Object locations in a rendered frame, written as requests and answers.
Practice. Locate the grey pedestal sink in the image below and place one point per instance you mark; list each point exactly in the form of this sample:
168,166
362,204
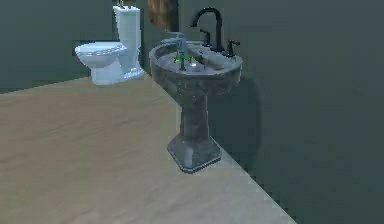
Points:
195,100

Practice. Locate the white toilet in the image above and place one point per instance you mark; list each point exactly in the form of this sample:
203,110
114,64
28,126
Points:
106,58

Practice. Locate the black sink faucet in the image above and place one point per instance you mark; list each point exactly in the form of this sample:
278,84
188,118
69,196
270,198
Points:
216,30

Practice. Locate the brown wooden door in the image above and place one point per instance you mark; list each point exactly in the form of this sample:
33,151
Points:
161,13

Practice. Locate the green spray bottle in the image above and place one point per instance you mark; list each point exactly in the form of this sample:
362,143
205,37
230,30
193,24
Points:
181,53

